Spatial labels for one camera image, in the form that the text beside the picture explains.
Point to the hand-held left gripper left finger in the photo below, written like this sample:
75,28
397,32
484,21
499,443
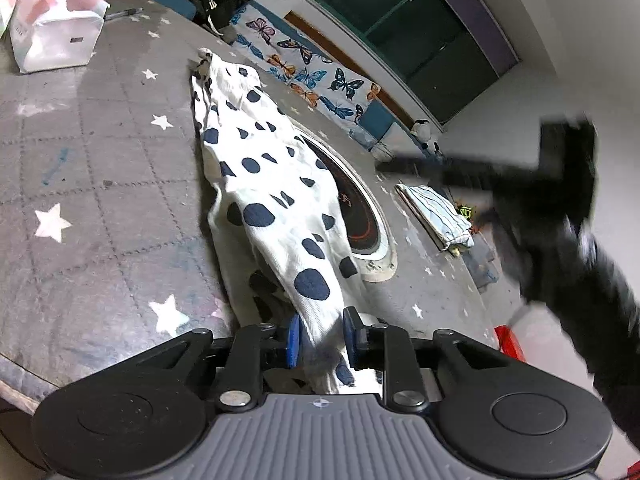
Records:
294,345

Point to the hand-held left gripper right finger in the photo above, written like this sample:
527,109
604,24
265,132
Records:
350,337

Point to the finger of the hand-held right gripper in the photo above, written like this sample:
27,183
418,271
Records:
450,172

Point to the white polka dot garment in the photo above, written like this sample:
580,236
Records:
270,195

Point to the person's right forearm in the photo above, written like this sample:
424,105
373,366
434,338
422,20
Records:
610,320

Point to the folded striped clothes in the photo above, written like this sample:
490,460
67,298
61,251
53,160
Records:
440,212

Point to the yellow green toy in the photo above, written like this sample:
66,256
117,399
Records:
465,210

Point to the black white plush toy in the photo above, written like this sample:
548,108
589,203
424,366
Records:
424,130

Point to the grey cushion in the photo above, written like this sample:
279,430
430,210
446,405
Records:
395,142

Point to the round induction cooker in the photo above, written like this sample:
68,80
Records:
360,220

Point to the dark window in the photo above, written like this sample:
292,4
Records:
425,35

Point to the red stool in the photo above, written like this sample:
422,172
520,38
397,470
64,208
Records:
509,342

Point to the butterfly print blanket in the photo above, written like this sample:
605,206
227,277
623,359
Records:
300,65

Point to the grey star tablecloth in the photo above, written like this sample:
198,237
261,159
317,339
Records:
100,160

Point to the black pen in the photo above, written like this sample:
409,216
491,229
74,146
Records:
125,12

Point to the white pink tissue box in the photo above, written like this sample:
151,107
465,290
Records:
55,35

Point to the pink tissue pack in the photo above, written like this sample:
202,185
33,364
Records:
6,2

